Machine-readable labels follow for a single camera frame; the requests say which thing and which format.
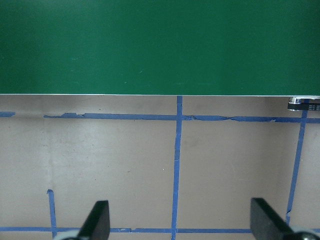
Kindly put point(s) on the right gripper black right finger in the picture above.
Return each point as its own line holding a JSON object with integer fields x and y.
{"x": 265, "y": 223}

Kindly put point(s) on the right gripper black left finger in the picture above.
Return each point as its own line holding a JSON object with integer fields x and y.
{"x": 97, "y": 224}

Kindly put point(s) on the green conveyor belt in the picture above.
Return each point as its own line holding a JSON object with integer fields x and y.
{"x": 256, "y": 48}

